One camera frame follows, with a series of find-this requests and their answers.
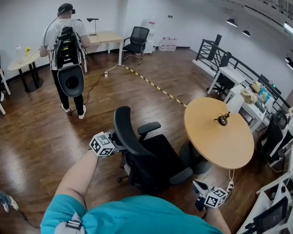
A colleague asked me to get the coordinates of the person's teal shirt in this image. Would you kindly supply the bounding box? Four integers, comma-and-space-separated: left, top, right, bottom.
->
40, 194, 217, 234

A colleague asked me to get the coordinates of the pale round table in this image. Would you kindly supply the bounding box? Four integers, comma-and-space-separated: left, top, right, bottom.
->
8, 50, 44, 94

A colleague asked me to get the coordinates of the bare white desk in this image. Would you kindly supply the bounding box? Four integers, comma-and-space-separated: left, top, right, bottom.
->
207, 66, 247, 99

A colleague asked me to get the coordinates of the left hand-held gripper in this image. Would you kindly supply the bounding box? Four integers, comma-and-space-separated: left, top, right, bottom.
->
89, 130, 127, 160

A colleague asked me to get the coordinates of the black metal railing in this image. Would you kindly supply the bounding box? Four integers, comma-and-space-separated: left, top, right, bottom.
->
196, 34, 292, 110

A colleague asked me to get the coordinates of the black monitor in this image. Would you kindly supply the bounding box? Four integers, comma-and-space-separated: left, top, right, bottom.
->
253, 195, 290, 233

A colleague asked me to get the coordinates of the round wooden table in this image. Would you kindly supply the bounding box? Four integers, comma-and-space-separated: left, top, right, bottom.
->
179, 97, 255, 176

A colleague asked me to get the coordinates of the person's left forearm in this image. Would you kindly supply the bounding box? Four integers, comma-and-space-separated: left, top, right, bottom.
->
54, 149, 100, 213

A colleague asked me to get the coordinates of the cluttered white desk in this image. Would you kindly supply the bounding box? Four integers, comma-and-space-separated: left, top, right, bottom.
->
224, 84, 276, 134

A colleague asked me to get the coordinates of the person's right forearm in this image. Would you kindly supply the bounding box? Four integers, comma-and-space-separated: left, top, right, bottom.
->
204, 205, 232, 234

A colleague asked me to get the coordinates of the black desk lamp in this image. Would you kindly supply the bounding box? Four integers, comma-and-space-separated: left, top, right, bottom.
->
86, 18, 100, 37

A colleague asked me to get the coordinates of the black chair with white garment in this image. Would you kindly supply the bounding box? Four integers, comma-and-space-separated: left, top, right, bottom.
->
257, 109, 293, 168

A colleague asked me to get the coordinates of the white shade table lamp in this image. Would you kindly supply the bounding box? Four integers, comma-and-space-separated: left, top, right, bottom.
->
214, 93, 245, 126

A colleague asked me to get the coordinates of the black mesh visitor chair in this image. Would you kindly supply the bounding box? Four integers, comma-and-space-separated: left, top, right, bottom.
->
122, 26, 150, 65

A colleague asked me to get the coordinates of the yellow black floor tape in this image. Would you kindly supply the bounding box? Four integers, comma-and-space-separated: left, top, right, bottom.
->
124, 66, 188, 108

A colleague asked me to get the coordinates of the black office chair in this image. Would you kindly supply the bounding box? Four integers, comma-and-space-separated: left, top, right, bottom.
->
112, 106, 194, 196

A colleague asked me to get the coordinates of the person's grey backpack strap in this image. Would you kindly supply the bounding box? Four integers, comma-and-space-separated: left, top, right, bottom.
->
54, 212, 86, 234

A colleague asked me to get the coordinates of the white water dispenser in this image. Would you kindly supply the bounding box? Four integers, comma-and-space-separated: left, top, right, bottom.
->
140, 17, 156, 55

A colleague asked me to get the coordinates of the pale wooden desk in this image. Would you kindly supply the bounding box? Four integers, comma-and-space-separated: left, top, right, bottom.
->
84, 31, 125, 73

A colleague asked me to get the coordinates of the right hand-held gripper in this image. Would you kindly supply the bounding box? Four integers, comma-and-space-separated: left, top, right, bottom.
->
192, 180, 229, 213

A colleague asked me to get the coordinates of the white shelf unit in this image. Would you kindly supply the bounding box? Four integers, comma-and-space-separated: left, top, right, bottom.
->
236, 145, 293, 234

